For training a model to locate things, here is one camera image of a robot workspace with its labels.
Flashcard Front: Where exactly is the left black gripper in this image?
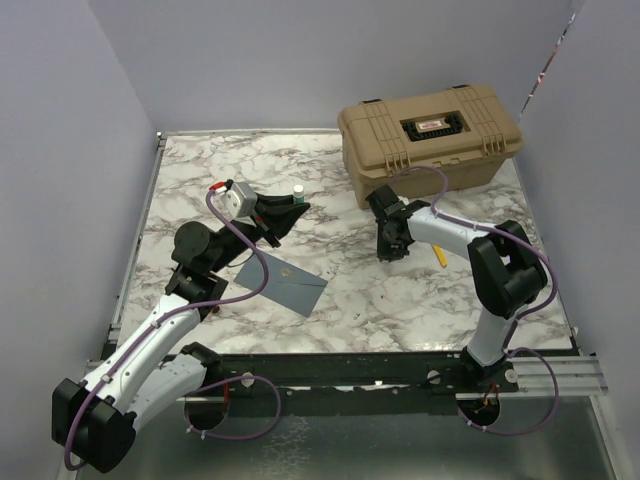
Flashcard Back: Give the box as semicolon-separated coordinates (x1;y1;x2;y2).
210;191;309;274

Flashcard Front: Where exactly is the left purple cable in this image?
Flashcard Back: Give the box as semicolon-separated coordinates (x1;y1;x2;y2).
63;184;283;471

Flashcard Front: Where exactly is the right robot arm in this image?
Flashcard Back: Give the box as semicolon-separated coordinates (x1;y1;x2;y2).
366;185;548;391

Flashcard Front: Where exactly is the grey blue envelope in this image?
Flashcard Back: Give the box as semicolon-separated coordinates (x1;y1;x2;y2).
235;253;327;317

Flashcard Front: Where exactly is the green white glue stick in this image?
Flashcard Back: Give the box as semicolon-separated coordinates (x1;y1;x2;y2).
293;184;305;204

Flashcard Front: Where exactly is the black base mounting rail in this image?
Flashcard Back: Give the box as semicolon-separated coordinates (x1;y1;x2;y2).
128;343;518;419

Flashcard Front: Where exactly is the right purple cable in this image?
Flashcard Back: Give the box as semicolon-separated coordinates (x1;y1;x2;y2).
392;165;559;436

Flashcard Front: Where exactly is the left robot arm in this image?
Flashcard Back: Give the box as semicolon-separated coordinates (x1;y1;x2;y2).
51;183;310;473

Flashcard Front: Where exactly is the tan plastic toolbox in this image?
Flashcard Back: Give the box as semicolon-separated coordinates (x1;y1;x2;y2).
337;85;523;209

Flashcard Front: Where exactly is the aluminium table frame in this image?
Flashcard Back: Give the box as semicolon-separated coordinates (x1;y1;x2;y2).
113;129;634;479

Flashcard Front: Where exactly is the purple cable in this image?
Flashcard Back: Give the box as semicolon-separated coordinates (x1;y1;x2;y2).
63;184;283;471
392;165;559;436

